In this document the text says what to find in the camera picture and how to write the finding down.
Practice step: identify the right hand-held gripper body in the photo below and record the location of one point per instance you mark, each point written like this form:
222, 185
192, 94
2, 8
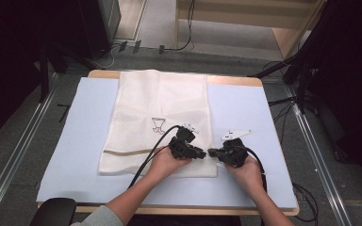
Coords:
234, 152

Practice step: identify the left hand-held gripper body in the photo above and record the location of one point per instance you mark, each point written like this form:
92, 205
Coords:
182, 147

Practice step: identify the cream cloth bag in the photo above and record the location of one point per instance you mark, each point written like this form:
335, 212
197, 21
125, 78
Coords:
160, 100

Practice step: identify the person's left hand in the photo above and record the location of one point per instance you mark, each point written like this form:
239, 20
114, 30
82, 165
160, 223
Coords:
165, 166

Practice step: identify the person's right hand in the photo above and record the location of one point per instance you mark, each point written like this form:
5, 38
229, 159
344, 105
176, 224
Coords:
248, 175

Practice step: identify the person's dark lap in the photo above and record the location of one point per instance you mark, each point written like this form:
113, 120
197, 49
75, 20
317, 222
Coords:
185, 221

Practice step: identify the wooden table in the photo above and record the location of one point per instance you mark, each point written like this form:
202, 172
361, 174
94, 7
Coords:
232, 80

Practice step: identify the black tripod stand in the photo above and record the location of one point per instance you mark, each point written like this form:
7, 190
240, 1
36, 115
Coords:
301, 81

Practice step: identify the pale blue table mat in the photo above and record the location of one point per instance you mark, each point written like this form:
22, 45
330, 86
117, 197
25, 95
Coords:
75, 163

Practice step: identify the grey sleeve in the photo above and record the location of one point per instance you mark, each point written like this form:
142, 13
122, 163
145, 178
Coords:
100, 218

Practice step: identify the light wooden shelf unit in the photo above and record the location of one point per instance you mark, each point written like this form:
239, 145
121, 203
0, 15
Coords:
289, 37

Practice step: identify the black chair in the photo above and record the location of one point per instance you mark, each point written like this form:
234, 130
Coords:
53, 212

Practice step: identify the black cabinet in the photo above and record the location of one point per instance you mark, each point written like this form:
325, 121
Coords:
99, 25

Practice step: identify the black metal stand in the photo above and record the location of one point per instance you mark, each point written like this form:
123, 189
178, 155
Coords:
44, 75

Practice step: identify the metal floor rail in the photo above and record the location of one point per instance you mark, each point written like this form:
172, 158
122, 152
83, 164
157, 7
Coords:
317, 157
15, 144

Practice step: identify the black floor bracket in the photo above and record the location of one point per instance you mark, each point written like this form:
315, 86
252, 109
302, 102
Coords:
64, 111

